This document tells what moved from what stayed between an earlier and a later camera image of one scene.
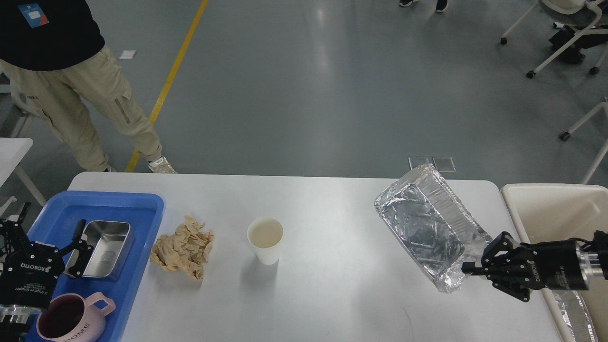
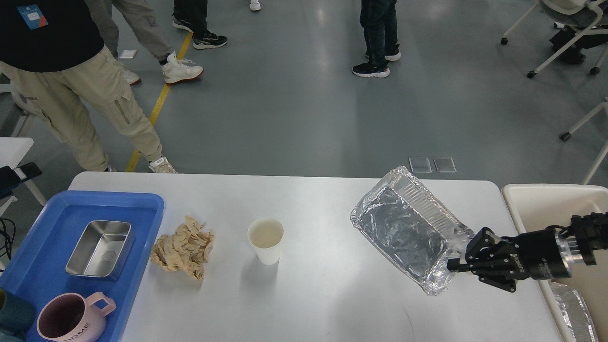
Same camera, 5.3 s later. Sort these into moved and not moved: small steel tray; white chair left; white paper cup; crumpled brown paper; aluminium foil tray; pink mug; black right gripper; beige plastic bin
Moved: aluminium foil tray; black right gripper
Not moved: small steel tray; pink mug; beige plastic bin; white paper cup; crumpled brown paper; white chair left
